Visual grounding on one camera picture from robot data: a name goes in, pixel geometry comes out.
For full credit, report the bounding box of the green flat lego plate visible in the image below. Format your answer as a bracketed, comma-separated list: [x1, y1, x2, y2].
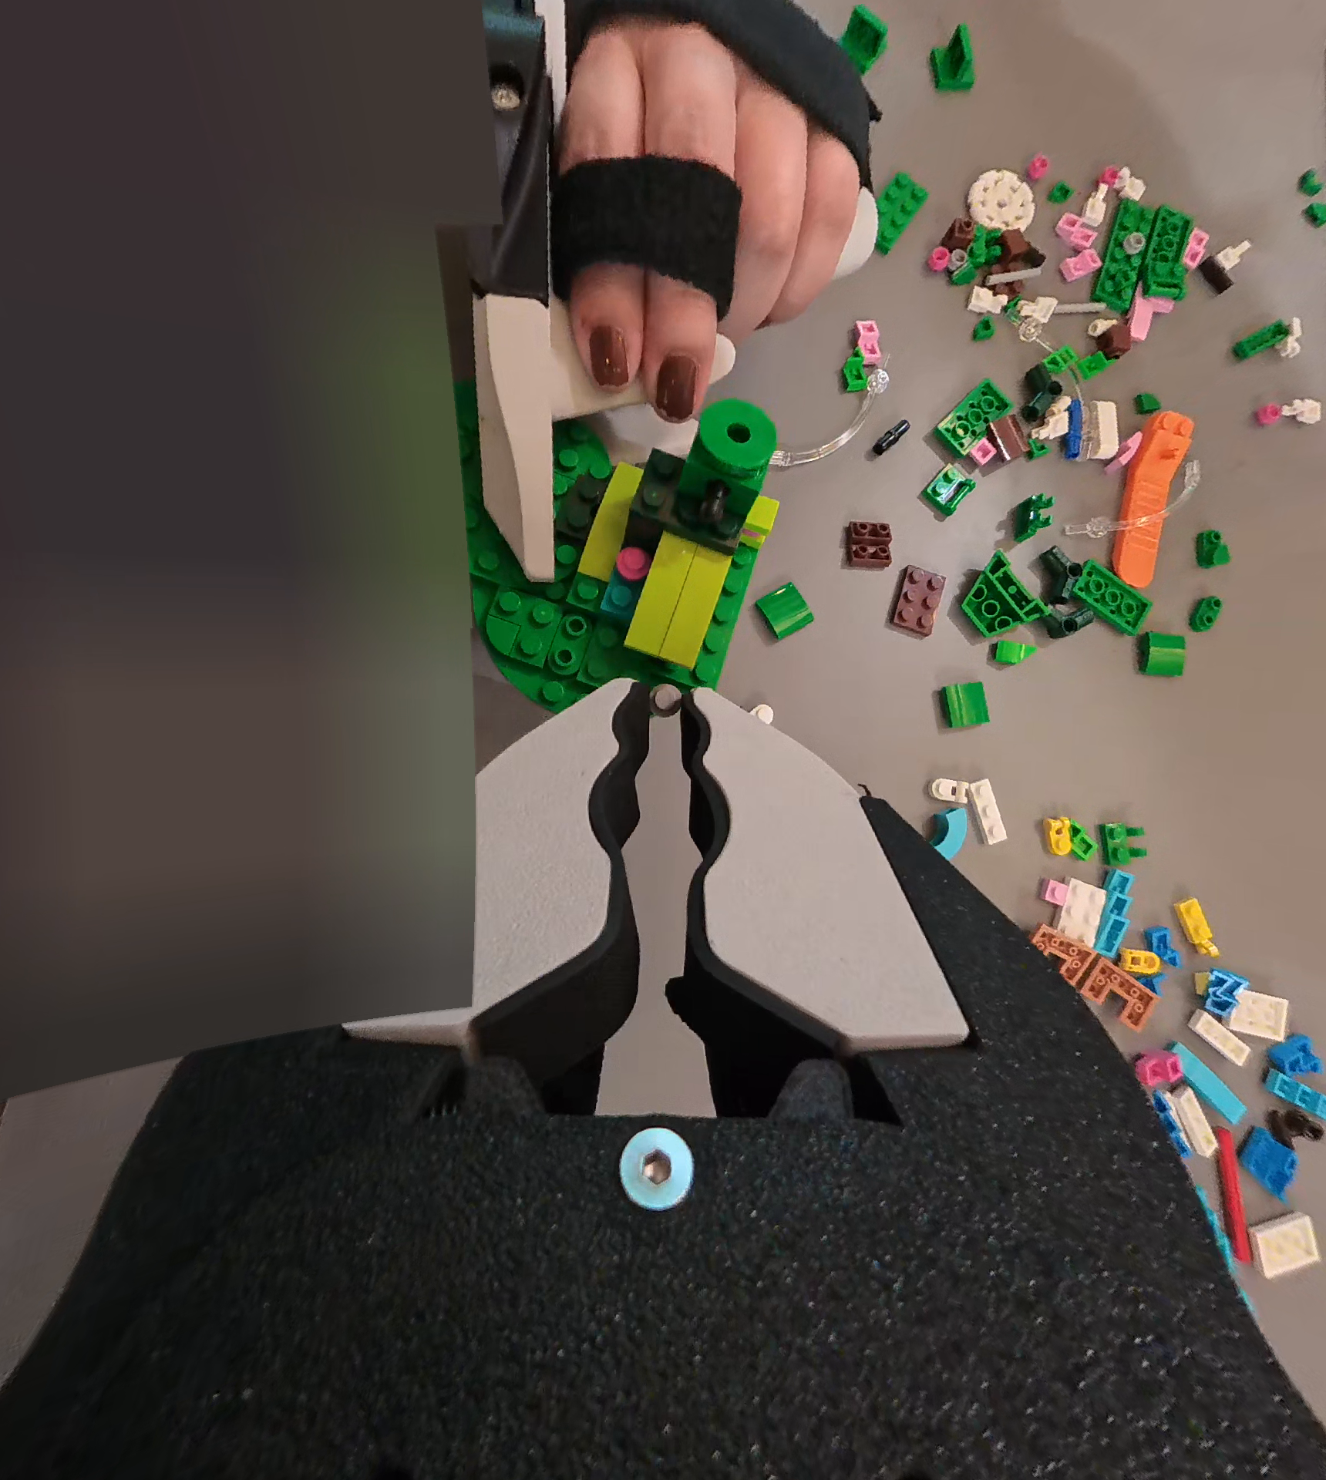
[871, 171, 929, 257]

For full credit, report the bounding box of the mostly green lego piece pile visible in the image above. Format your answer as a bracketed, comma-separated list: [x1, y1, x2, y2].
[841, 150, 1326, 678]

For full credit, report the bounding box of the orange brick separator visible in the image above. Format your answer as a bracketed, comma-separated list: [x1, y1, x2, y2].
[1110, 410, 1197, 590]

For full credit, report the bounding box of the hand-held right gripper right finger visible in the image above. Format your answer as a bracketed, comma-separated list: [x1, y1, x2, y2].
[662, 690, 973, 1122]

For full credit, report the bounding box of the green lego build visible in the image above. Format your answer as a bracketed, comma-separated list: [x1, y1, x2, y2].
[465, 399, 785, 713]

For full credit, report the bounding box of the clear curved lego piece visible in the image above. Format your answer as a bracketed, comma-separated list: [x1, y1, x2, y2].
[770, 367, 892, 467]

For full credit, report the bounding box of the person's left hand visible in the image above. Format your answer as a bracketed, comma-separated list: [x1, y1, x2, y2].
[558, 0, 863, 426]

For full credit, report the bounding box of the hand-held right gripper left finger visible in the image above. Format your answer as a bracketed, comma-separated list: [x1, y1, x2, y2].
[341, 681, 649, 1117]

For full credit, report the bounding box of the pastel colourful lego piece pile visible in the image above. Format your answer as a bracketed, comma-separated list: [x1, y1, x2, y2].
[922, 775, 1326, 1326]

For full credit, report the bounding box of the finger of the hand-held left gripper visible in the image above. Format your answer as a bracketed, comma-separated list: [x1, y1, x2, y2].
[474, 294, 563, 585]

